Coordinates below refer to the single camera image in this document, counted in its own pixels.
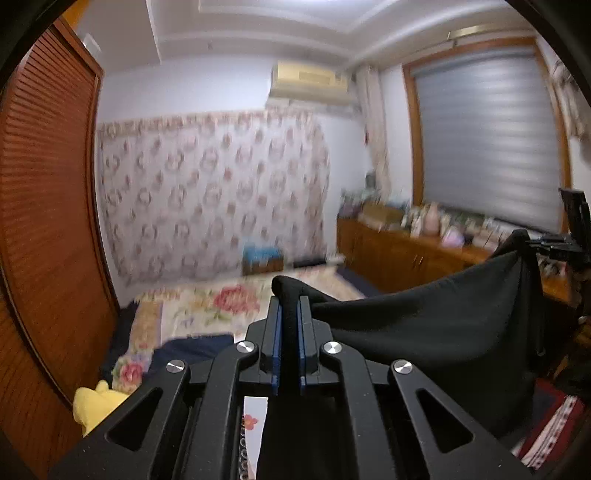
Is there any box with blue contents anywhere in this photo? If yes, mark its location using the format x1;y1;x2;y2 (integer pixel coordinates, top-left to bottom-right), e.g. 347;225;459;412
241;240;284;277

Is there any beige window curtain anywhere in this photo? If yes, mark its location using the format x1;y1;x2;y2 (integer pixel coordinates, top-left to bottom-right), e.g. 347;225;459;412
549;60;591;139
355;65;393;204

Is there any pink thermos jug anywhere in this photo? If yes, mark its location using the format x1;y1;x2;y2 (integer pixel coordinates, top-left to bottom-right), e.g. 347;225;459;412
422;202;441;237

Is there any wooden sideboard cabinet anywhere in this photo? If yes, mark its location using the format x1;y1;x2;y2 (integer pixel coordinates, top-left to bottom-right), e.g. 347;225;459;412
336;215;578;305

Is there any cardboard box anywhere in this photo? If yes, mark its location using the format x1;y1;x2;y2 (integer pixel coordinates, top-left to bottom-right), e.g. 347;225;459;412
360;203;402;232

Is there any grey window blind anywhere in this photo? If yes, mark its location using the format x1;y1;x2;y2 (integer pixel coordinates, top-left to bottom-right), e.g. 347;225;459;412
413;44;571;234

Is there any stack of folded cloths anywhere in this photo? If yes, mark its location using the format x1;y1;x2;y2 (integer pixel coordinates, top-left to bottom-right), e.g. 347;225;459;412
339;189;370;220

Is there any wooden slatted wardrobe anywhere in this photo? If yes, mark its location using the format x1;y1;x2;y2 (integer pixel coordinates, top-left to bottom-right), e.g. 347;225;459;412
0;18;121;462

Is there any black printed t-shirt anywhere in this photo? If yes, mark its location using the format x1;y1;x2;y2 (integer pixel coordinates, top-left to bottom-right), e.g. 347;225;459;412
256;230;550;480

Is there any circle patterned wall curtain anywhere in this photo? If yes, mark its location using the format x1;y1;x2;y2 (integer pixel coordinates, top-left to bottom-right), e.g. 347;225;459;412
96;108;333;289

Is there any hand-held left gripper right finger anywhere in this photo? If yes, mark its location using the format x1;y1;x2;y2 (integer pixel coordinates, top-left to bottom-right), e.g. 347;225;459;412
298;295;536;480

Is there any yellow plush toy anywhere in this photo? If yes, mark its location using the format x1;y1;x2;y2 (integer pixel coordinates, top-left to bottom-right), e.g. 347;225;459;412
74;381;132;437

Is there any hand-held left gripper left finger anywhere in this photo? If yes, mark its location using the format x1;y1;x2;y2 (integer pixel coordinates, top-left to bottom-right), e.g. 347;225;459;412
48;295;283;480

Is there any floral blanket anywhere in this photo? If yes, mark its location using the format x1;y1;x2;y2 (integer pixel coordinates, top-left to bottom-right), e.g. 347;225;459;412
111;268;370;398

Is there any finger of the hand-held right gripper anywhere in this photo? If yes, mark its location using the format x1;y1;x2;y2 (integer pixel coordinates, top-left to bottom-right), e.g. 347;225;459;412
526;233;589;259

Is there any black flat device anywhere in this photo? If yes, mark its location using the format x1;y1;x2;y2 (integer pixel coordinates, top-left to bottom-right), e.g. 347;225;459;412
293;257;345;269

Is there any beige air conditioner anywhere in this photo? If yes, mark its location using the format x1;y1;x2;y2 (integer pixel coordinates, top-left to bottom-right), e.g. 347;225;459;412
267;61;358;116

